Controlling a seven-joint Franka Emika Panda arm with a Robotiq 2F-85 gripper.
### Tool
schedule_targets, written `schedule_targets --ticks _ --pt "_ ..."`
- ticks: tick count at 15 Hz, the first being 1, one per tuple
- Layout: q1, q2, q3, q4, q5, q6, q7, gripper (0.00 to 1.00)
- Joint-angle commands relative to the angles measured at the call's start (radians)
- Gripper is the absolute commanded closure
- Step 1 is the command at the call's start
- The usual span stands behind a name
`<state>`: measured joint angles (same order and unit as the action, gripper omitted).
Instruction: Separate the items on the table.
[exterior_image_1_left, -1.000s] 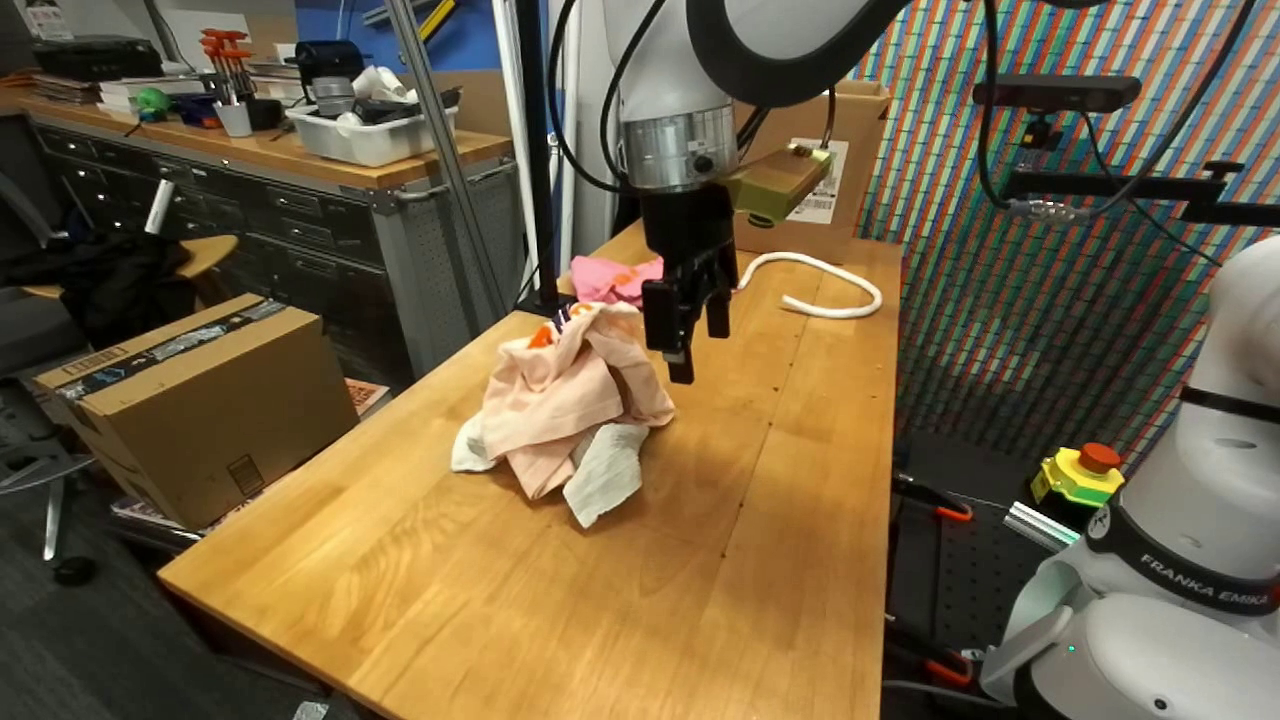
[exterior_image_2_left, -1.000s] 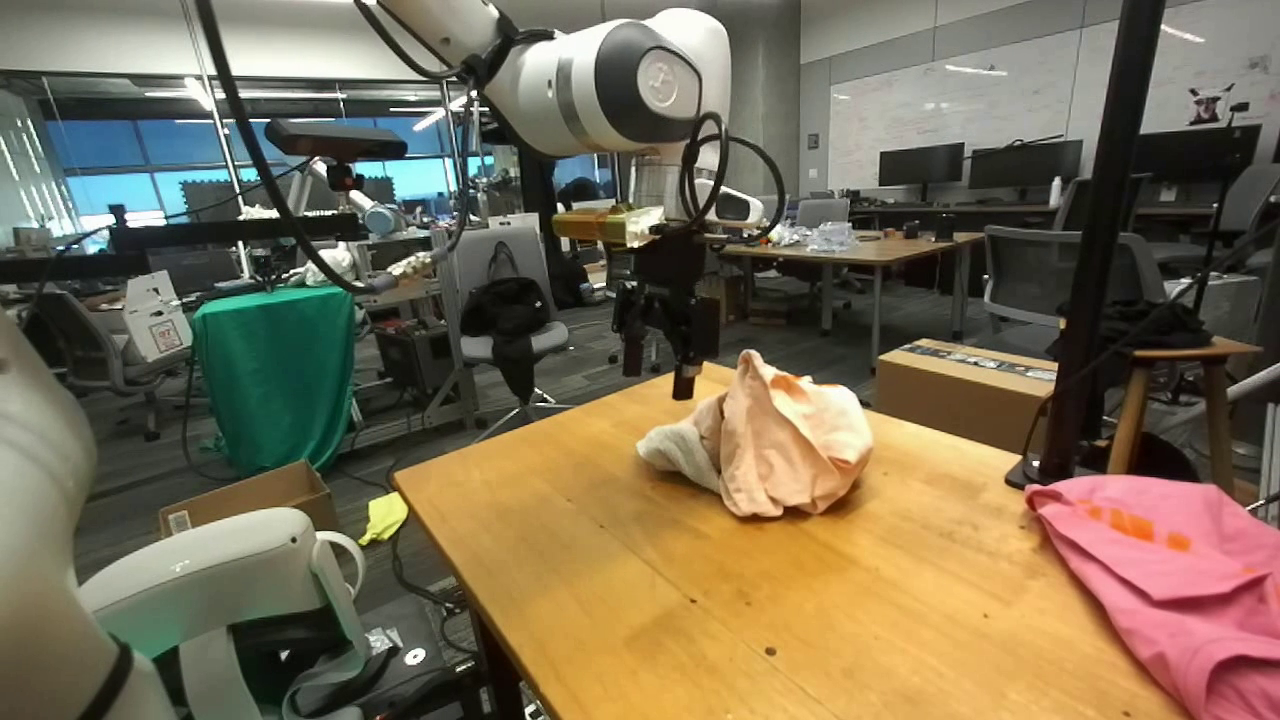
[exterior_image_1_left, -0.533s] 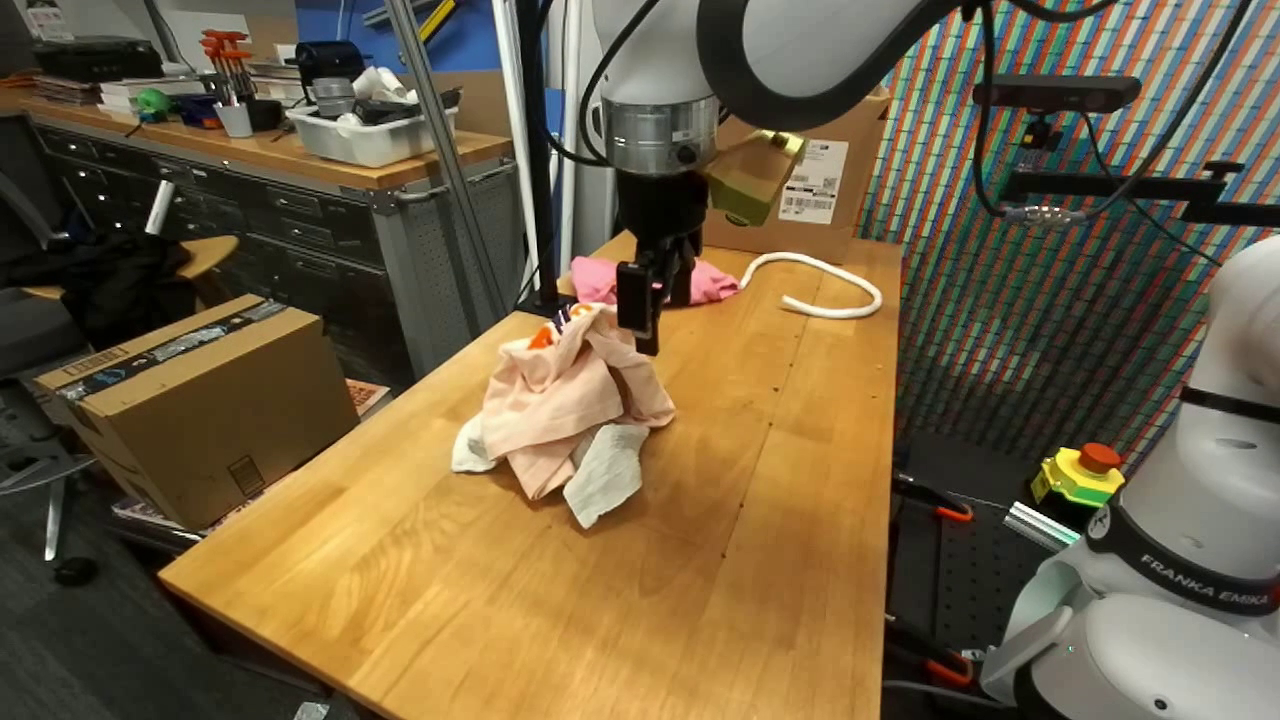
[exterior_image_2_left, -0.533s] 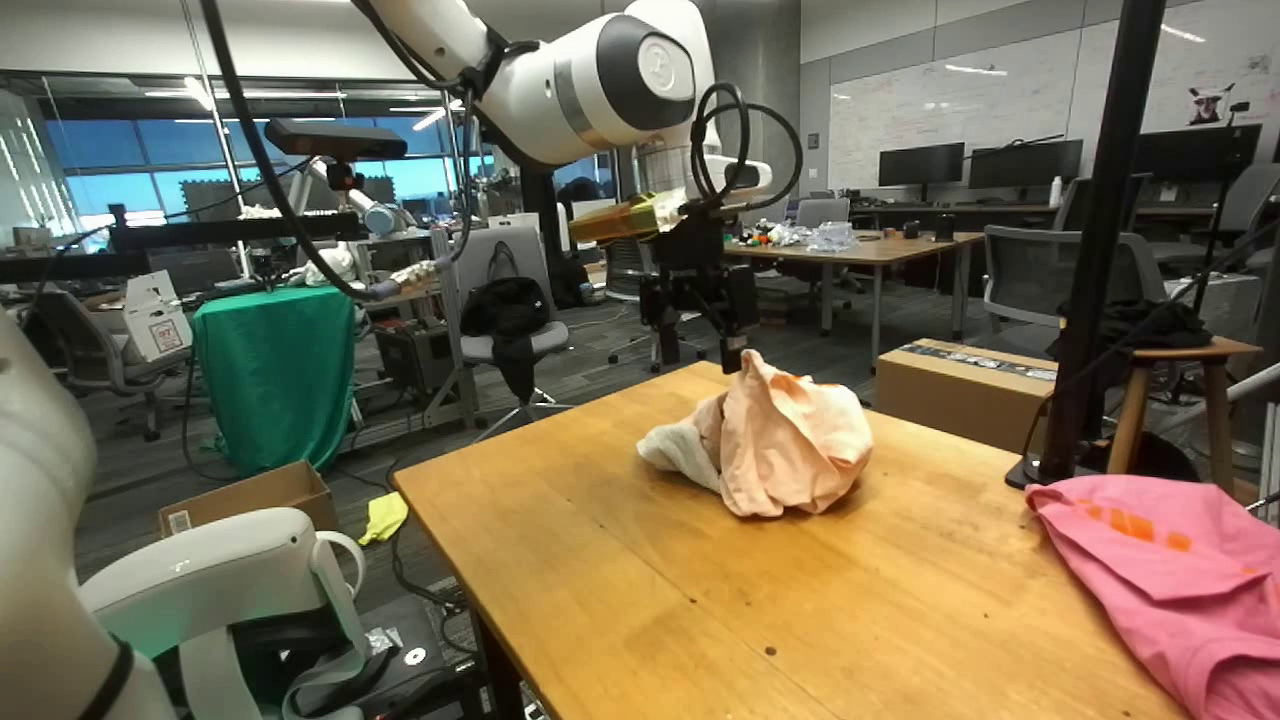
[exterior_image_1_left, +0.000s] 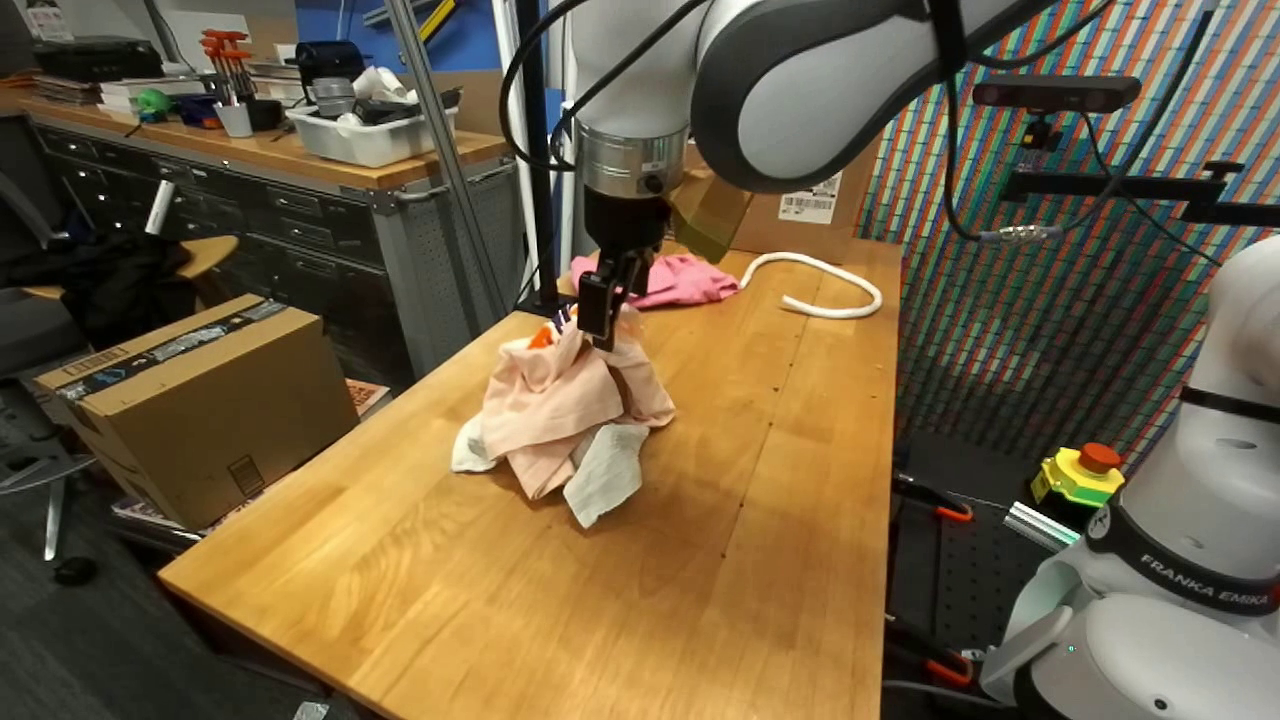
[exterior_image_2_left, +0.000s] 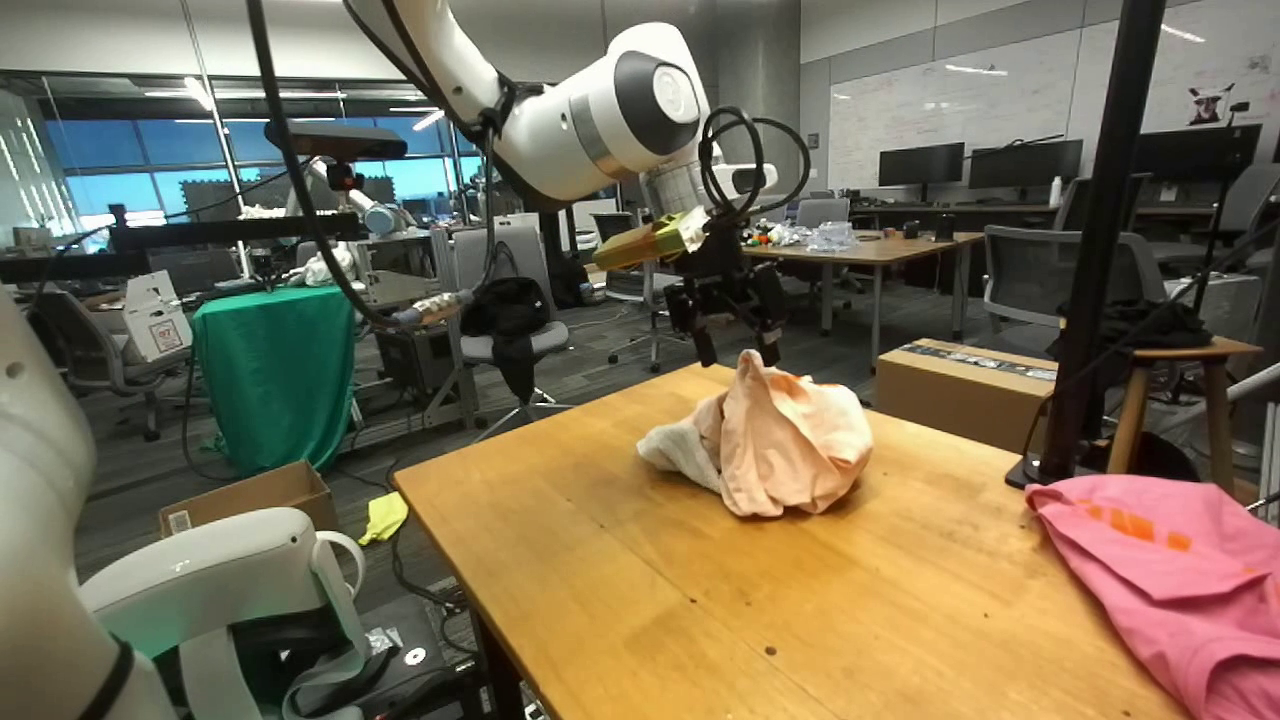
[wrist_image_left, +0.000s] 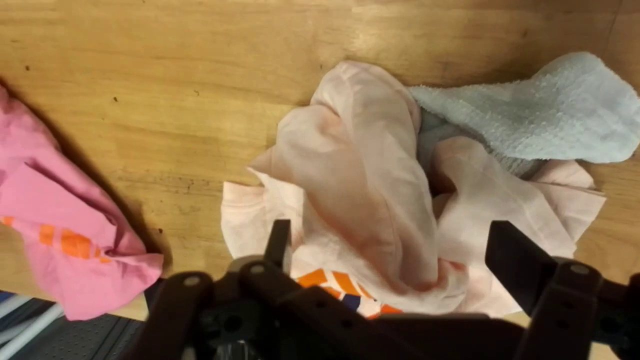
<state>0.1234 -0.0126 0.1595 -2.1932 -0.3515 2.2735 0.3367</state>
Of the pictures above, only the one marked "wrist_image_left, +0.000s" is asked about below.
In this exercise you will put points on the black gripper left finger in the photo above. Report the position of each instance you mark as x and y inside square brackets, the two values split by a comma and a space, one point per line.
[281, 243]

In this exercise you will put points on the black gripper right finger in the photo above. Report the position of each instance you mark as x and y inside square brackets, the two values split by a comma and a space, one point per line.
[526, 273]

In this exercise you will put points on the peach shirt with orange print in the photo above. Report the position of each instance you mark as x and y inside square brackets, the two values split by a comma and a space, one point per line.
[366, 172]

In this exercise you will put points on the pink shirt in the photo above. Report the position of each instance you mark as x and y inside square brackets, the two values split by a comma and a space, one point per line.
[66, 220]

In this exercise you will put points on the white terry towel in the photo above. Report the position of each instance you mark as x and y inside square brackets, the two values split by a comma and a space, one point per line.
[547, 112]

